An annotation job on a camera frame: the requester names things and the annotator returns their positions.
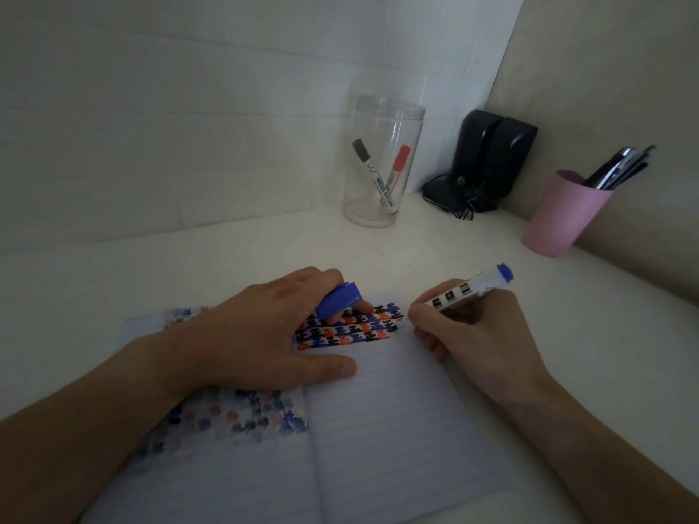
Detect person's right hand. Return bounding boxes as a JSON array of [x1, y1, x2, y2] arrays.
[[407, 278, 552, 411]]

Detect person's left hand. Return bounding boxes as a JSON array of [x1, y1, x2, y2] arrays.
[[164, 266, 376, 399]]

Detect white marker with blue end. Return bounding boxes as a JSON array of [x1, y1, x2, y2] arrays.
[[424, 263, 514, 312]]

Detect blue marker cap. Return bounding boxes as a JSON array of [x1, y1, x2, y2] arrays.
[[314, 281, 363, 321]]

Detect lined notebook with coloured pattern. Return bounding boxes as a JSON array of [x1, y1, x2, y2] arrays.
[[81, 290, 515, 524]]

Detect person's left forearm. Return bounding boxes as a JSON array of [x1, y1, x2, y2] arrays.
[[0, 327, 189, 524]]

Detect person's right forearm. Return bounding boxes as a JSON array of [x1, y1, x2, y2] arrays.
[[502, 372, 699, 524]]

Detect clear plastic jar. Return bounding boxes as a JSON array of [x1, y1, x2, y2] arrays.
[[342, 94, 427, 229]]

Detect red-capped whiteboard marker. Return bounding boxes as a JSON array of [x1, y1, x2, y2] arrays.
[[379, 145, 412, 206]]

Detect black-capped whiteboard marker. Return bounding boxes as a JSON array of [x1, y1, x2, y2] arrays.
[[352, 138, 399, 215]]

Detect pink plastic cup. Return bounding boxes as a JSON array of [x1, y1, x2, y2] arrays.
[[522, 169, 616, 259]]

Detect black speaker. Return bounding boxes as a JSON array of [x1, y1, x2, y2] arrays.
[[483, 116, 539, 207], [452, 109, 504, 198]]

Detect bunch of dark pens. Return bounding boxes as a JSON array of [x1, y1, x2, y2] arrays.
[[581, 145, 656, 191]]

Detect black speaker cable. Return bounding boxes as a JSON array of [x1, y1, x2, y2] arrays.
[[421, 172, 499, 222]]

